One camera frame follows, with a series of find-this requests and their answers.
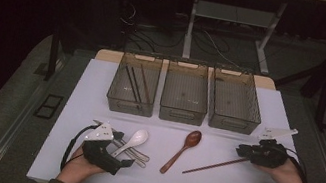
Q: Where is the smoky clear plastic bin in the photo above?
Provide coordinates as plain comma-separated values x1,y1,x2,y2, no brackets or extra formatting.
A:
204,66,270,137
104,50,165,119
156,59,216,128

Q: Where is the white metal stand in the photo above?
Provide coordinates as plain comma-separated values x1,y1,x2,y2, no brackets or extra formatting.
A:
180,0,289,77

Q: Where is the black chopstick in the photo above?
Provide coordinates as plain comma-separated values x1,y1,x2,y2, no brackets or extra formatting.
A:
119,65,147,106
125,66,150,104

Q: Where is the person's right hand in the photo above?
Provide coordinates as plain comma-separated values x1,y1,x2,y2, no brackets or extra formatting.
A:
249,153,315,183

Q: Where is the person's left hand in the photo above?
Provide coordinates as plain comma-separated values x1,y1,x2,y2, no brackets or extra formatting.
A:
55,145,109,183

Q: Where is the white ceramic spoon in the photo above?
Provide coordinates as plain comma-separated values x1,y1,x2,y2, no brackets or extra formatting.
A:
110,124,150,163

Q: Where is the black floor cable bundle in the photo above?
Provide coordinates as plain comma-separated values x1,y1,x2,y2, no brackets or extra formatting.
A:
111,0,256,71

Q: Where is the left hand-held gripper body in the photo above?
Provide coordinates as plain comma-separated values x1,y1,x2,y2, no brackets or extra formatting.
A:
78,118,131,178

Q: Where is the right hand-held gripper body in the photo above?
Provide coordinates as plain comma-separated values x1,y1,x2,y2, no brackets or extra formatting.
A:
246,121,299,173

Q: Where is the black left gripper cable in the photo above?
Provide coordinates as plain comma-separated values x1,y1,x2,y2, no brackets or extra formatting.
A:
59,119,102,177

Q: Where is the brown wooden spoon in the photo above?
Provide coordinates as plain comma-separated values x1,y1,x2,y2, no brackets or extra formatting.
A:
159,125,204,180

